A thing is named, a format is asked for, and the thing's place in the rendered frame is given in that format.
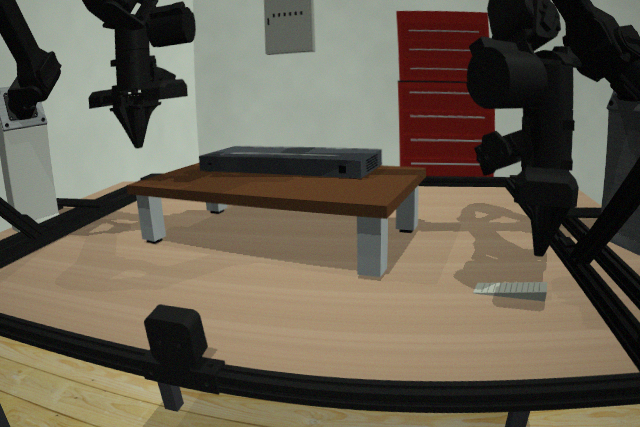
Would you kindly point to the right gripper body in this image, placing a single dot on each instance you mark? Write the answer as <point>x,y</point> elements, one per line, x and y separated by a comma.
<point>551,132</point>

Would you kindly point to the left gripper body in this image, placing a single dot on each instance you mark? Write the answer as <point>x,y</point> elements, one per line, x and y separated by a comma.
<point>133,71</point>

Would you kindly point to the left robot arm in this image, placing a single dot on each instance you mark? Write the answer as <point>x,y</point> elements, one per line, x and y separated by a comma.
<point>38,70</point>

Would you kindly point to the brown wooden stand with grey legs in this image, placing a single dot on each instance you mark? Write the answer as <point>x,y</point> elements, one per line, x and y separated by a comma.
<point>376,195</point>

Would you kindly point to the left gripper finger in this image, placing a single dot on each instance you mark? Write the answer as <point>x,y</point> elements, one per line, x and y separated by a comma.
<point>138,119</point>
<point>120,113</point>

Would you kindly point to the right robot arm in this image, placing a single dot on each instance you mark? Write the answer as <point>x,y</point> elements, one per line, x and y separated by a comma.
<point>500,78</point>

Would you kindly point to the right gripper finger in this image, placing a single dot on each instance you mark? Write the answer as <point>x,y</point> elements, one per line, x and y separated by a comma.
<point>545,222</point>

